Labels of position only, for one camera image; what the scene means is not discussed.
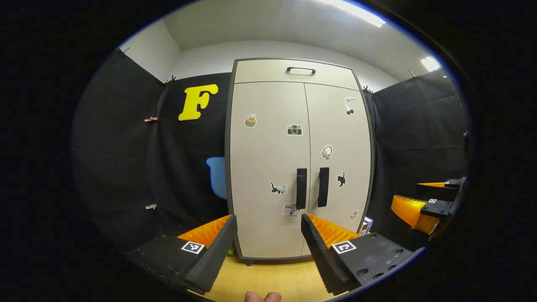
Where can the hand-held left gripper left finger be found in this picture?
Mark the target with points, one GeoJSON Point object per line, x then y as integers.
{"type": "Point", "coordinates": [214, 256]}

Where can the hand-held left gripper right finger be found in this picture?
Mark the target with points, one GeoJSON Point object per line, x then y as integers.
{"type": "Point", "coordinates": [323, 260]}

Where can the white flat box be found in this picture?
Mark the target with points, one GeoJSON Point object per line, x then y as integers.
{"type": "Point", "coordinates": [366, 225]}

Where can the yellow plush toy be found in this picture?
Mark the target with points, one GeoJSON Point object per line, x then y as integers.
{"type": "Point", "coordinates": [231, 250]}

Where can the beige cabinet door headphone sticker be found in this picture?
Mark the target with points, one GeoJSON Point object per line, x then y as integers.
{"type": "Point", "coordinates": [348, 138]}

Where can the beige cabinet drawer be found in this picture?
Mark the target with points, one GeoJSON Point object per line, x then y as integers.
{"type": "Point", "coordinates": [260, 71]}

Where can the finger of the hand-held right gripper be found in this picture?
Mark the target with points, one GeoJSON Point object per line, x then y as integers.
{"type": "Point", "coordinates": [409, 209]}
{"type": "Point", "coordinates": [436, 193]}

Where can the grey double-door shoe cabinet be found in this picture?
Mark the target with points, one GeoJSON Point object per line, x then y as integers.
{"type": "Point", "coordinates": [228, 176]}

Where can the black backdrop cloth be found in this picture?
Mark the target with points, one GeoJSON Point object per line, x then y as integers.
{"type": "Point", "coordinates": [126, 147]}

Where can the beige cabinet door camera sticker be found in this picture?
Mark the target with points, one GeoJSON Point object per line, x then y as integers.
{"type": "Point", "coordinates": [260, 167]}

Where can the ceiling light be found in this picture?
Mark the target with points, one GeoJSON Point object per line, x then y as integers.
{"type": "Point", "coordinates": [431, 63]}

